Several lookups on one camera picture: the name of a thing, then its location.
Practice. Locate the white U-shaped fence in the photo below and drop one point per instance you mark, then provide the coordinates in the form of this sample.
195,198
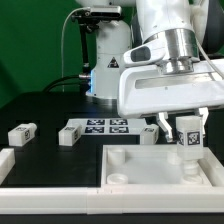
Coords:
190,196

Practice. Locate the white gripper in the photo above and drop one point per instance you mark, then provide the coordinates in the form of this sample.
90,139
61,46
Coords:
144,90

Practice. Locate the white square tabletop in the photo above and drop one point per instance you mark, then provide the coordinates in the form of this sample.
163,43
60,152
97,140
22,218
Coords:
155,164

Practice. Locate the black camera on mount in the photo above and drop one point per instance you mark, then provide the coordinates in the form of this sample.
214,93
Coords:
88,19

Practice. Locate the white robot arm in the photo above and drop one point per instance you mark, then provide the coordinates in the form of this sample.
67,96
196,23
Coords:
168,69

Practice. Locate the white marker sheet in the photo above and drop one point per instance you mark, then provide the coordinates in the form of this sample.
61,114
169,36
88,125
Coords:
108,126

